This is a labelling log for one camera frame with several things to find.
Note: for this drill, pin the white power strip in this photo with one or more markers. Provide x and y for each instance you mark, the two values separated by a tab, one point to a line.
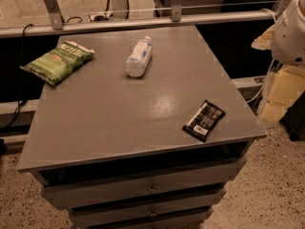
100	17

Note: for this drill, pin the grey drawer cabinet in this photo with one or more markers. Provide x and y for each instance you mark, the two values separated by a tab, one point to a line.
110	149

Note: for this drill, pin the clear plastic water bottle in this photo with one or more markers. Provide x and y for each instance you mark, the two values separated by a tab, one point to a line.
139	58

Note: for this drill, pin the black rxbar chocolate wrapper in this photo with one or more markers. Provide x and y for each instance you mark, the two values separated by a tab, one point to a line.
204	120

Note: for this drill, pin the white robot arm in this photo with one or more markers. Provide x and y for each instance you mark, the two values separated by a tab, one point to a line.
286	41

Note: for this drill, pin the green chip bag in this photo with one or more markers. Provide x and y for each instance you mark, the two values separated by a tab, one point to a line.
54	66

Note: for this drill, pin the metal railing bar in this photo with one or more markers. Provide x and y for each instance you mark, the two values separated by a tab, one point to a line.
124	25

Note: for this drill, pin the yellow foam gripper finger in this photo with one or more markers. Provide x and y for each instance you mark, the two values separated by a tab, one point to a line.
288	86
263	41

